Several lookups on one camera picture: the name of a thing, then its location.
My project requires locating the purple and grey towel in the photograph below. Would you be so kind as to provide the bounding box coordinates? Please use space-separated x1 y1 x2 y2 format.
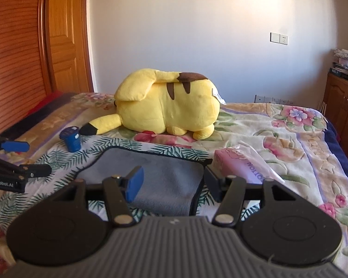
75 145 211 217

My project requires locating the wooden room door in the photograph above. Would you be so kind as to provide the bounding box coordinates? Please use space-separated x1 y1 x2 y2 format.
45 0 93 93

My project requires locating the purple tissue pack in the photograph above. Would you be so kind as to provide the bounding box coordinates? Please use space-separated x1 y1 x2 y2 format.
213 141 285 184

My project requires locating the palm leaf print cloth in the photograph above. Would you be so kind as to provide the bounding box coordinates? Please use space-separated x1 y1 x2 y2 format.
0 136 261 232

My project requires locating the blue cylindrical cup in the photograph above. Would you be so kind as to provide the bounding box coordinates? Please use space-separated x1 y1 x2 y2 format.
59 126 81 152

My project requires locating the wooden slatted wardrobe door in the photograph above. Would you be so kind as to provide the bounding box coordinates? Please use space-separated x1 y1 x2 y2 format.
0 0 51 132

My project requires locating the red and navy blanket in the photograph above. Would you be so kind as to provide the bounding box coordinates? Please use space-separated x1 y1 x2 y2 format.
1 91 76 140

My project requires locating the floral bed blanket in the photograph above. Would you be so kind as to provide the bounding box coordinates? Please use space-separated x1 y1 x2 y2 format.
0 93 348 275

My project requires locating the yellow Pikachu plush toy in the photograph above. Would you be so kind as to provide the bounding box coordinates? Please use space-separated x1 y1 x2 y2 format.
80 68 225 140

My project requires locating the white power strip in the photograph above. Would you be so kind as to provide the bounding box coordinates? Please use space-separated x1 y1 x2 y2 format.
254 95 293 105

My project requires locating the dark blue bed sheet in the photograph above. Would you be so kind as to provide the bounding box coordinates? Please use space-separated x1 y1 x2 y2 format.
324 118 348 197

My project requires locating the wooden cabinet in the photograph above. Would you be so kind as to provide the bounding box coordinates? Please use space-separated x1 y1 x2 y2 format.
323 73 348 158

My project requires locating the stack of folded linens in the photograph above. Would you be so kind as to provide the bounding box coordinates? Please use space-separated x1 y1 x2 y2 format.
329 49 348 81

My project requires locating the white wall switch socket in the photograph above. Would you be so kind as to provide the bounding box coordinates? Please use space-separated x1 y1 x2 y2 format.
270 33 289 45

